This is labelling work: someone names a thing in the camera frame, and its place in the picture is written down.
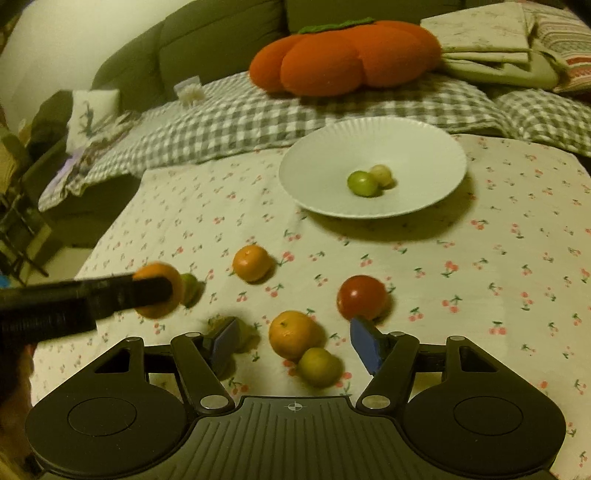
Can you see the folded floral beige cloth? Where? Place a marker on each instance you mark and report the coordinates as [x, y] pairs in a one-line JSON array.
[[495, 44]]

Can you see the white embroidered pillow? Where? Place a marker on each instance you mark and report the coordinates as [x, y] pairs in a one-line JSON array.
[[92, 111]]

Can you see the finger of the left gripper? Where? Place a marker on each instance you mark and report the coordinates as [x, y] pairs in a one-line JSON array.
[[109, 295]]

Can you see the striped patterned pillow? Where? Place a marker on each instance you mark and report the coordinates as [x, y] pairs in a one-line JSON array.
[[562, 33]]

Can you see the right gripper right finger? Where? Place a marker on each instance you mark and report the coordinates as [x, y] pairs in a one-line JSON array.
[[390, 360]]

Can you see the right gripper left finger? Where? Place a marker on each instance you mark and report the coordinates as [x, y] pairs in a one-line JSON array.
[[197, 374]]

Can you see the grey checkered blanket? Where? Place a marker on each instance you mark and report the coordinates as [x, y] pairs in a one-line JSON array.
[[237, 117]]

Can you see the red tomato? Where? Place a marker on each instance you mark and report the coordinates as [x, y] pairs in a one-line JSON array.
[[362, 296]]

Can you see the person's left hand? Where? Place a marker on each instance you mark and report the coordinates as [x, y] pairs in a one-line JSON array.
[[17, 367]]

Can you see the floral patterned cloth left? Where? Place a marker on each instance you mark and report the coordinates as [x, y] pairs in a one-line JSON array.
[[103, 139]]

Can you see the green plum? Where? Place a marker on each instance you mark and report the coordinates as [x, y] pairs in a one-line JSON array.
[[362, 184]]

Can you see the pale small fruit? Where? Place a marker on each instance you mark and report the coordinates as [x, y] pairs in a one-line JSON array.
[[383, 176]]

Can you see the small orange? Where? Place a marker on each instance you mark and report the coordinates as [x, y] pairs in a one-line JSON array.
[[251, 263]]

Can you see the clear cotton swab box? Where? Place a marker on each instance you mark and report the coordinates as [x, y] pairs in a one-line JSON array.
[[189, 91]]

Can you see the cherry print tablecloth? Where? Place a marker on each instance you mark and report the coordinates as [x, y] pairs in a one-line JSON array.
[[503, 261]]

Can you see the dark green sofa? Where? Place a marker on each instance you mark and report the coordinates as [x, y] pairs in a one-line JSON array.
[[216, 39]]

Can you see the orange pumpkin cushion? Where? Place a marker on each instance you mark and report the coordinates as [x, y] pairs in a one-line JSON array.
[[337, 59]]

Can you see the yellow-green plum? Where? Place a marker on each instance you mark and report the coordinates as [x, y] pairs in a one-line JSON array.
[[229, 335], [319, 368], [191, 290]]

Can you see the white ribbed plate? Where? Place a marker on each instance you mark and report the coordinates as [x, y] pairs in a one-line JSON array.
[[427, 163]]

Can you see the large orange front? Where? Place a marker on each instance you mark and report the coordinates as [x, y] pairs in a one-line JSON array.
[[162, 308]]

